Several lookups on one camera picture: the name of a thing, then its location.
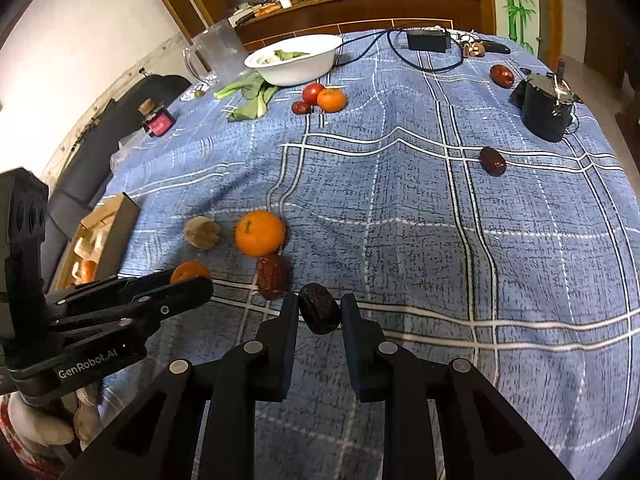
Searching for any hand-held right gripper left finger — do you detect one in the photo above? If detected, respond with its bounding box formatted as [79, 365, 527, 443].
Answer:
[65, 292, 301, 480]

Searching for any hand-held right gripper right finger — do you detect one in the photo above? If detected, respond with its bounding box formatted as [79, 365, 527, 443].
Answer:
[341, 294, 576, 480]

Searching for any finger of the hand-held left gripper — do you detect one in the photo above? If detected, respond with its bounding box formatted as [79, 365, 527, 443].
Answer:
[47, 269, 176, 317]
[50, 277, 214, 336]

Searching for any dark wrinkled date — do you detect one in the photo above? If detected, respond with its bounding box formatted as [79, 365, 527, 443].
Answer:
[298, 283, 343, 336]

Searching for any brown cardboard box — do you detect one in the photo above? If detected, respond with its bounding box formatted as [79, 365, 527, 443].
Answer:
[50, 192, 142, 292]

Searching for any person's left hand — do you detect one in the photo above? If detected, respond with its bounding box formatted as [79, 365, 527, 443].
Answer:
[7, 385, 103, 448]

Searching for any orange with green stem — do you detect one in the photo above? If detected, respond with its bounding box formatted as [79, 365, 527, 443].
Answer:
[235, 211, 287, 257]

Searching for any black sofa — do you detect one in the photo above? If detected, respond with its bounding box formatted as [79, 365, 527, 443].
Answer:
[47, 74, 193, 261]

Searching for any blue plaid tablecloth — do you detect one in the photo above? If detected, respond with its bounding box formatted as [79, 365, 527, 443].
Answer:
[95, 27, 640, 480]

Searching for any small bottle with pink label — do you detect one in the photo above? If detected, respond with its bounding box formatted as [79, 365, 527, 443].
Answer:
[137, 98, 176, 138]

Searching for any green leafy vegetable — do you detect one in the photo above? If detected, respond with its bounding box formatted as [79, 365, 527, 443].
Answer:
[213, 72, 279, 122]

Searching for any clear glass mug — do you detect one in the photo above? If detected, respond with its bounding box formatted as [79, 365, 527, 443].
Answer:
[182, 20, 251, 85]

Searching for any small orange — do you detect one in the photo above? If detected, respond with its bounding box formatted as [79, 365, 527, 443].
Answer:
[317, 88, 347, 113]

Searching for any white bowl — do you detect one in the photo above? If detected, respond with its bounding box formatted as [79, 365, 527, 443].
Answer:
[244, 34, 343, 87]

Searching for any wooden cabinet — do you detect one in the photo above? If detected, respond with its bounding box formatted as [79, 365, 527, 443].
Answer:
[140, 0, 498, 51]

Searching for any black power adapter with cable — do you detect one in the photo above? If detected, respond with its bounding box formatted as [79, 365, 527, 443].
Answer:
[332, 27, 466, 73]

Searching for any green bamboo wall sticker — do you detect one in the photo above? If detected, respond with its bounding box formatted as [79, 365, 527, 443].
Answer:
[500, 0, 543, 56]

